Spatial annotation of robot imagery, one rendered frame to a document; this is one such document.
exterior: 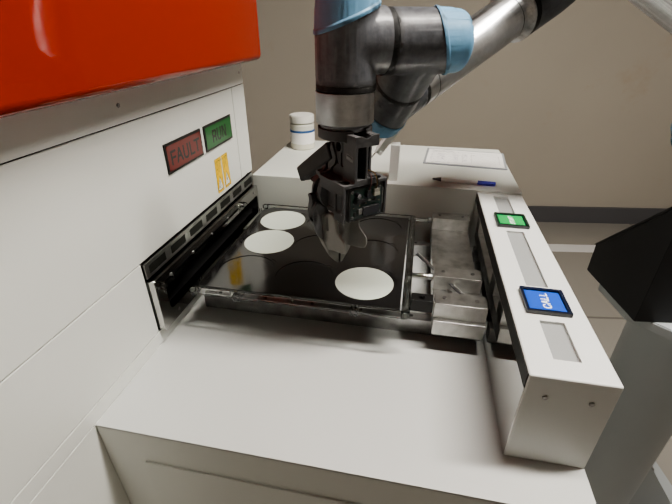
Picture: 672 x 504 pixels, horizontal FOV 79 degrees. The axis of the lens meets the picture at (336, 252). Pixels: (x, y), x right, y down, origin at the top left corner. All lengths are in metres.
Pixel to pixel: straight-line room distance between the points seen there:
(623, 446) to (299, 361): 0.81
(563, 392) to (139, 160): 0.62
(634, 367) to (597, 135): 2.39
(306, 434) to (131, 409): 0.25
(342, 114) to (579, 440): 0.47
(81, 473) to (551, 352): 0.61
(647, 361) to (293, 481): 0.75
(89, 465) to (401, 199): 0.75
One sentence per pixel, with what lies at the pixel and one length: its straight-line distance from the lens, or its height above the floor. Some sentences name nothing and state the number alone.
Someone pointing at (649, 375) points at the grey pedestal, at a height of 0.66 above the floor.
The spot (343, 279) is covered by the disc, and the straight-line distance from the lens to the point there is 0.71.
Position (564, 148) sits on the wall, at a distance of 3.23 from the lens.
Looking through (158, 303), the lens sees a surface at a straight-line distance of 0.71.
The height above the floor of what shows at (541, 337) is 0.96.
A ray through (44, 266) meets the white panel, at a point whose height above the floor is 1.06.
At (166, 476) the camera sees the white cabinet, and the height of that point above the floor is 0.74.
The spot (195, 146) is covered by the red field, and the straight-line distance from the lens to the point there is 0.79.
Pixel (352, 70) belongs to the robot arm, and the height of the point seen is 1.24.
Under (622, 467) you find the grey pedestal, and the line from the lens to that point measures 1.26.
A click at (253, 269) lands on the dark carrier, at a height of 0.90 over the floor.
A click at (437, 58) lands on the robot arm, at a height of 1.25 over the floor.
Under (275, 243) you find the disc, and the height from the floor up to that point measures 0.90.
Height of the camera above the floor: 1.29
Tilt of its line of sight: 30 degrees down
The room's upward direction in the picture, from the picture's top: straight up
